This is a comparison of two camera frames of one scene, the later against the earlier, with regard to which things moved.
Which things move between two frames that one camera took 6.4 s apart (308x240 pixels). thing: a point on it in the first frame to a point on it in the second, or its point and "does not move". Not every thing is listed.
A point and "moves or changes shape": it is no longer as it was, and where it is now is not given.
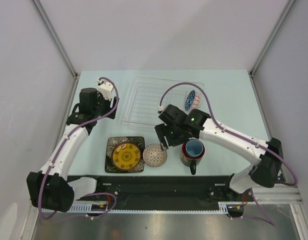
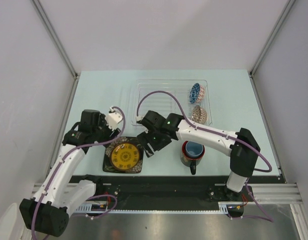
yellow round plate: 126,156 does not move
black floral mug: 190,161 does not move
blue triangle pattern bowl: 192,101 moves or changes shape
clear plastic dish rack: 147,96 moves or changes shape
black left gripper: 107,102 to 110,135
